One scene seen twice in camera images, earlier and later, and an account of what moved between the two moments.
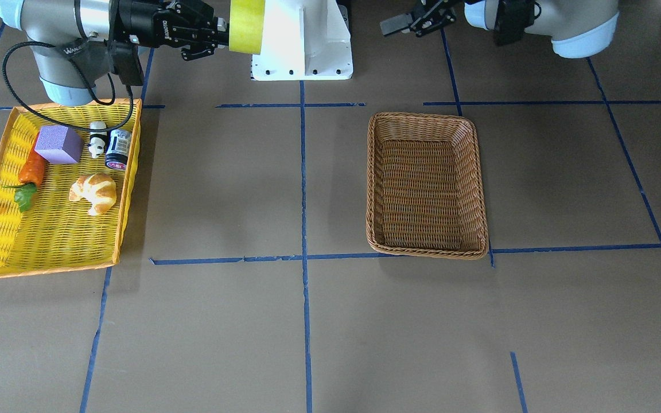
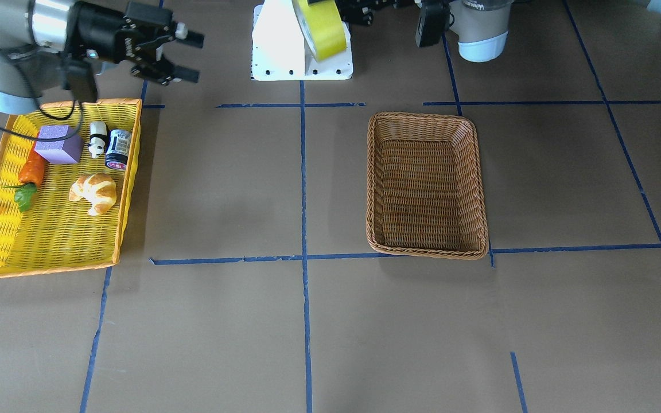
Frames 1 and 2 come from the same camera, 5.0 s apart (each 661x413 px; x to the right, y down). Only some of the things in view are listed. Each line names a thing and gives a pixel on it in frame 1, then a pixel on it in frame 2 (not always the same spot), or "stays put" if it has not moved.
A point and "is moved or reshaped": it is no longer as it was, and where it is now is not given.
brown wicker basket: [424, 194] stays put
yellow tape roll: [247, 19] is moved or reshaped
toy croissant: [97, 188] stays put
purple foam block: [59, 144] stays put
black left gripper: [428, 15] -> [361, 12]
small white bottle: [98, 140] stays put
